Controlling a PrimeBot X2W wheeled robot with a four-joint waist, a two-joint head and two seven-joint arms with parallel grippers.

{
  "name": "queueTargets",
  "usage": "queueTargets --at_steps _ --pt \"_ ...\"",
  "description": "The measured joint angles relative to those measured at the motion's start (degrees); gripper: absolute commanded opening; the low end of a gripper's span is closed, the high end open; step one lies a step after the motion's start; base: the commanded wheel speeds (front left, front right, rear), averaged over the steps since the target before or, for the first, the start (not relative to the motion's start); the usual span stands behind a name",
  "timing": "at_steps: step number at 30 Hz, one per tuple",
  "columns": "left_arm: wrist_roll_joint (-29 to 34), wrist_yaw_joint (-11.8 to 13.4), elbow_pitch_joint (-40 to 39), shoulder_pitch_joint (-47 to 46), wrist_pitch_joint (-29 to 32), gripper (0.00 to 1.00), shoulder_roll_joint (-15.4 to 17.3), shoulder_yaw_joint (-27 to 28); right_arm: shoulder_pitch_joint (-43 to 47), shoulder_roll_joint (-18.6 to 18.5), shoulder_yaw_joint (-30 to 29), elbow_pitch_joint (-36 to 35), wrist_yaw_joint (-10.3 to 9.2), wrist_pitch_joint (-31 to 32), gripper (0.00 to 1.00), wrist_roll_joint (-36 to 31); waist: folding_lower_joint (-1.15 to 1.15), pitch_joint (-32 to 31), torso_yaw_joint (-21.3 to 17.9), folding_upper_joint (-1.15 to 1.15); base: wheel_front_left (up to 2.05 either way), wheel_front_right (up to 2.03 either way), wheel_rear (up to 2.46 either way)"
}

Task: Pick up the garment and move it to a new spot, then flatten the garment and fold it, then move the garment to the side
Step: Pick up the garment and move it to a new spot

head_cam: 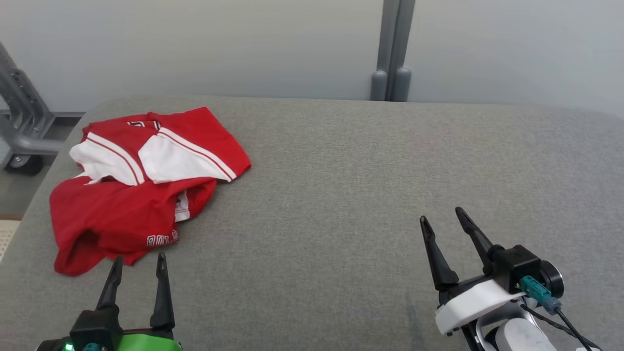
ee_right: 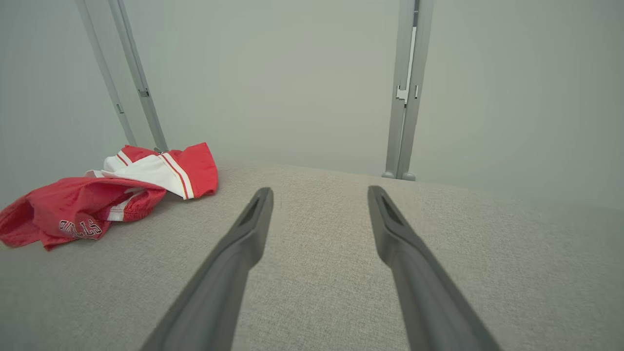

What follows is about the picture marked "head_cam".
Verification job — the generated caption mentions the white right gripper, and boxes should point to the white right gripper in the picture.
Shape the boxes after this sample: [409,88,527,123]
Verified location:
[420,207,525,336]

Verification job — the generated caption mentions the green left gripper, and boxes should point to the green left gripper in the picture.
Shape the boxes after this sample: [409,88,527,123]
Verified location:
[97,252,183,351]

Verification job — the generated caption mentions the red white-striped Bulls shorts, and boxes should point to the red white-striped Bulls shorts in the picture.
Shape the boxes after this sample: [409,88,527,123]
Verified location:
[49,175,218,277]

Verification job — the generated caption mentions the red white Bulls jersey shirt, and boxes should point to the red white Bulls jersey shirt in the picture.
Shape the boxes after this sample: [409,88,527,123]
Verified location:
[70,107,252,186]

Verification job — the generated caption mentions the beige perforated basket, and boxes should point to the beige perforated basket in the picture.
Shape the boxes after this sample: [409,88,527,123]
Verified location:
[0,219,21,265]

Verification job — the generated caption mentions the grey metal wheeled cart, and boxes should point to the grey metal wheeled cart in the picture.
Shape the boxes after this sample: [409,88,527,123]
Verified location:
[0,41,86,176]

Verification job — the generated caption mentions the black right cable teal plug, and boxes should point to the black right cable teal plug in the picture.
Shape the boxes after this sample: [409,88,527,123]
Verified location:
[519,276,605,351]

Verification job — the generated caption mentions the grey partition post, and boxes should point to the grey partition post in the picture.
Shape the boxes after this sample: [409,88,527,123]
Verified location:
[370,0,396,101]
[390,0,416,102]

